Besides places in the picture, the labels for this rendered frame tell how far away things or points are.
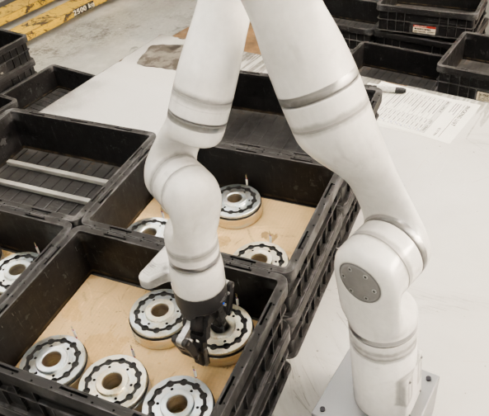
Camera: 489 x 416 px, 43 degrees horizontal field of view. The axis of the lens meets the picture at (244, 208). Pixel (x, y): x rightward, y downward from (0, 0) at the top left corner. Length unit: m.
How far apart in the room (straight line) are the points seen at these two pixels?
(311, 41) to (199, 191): 0.21
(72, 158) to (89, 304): 0.48
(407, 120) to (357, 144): 1.07
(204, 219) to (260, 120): 0.78
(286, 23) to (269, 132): 0.84
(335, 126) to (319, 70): 0.06
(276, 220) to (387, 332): 0.47
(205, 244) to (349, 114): 0.25
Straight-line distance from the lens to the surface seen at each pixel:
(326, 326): 1.19
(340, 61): 0.66
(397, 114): 1.77
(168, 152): 0.75
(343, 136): 0.67
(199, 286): 0.83
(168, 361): 1.00
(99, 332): 1.07
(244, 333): 0.98
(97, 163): 1.45
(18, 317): 1.05
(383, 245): 0.73
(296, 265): 0.97
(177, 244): 0.78
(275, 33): 0.64
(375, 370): 0.88
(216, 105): 0.69
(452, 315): 1.23
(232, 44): 0.69
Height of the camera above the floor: 1.62
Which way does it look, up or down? 39 degrees down
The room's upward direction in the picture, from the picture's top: 6 degrees counter-clockwise
